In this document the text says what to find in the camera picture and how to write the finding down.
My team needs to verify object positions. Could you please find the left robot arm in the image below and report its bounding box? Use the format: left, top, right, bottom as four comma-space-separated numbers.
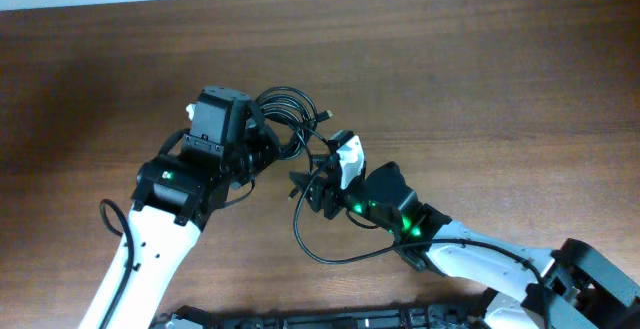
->
80, 86, 280, 328

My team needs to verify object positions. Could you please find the black cable bundle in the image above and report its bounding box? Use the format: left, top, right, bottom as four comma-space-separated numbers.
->
255, 86, 334, 170

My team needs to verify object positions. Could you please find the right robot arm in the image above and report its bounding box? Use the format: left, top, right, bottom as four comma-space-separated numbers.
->
289, 162, 639, 328

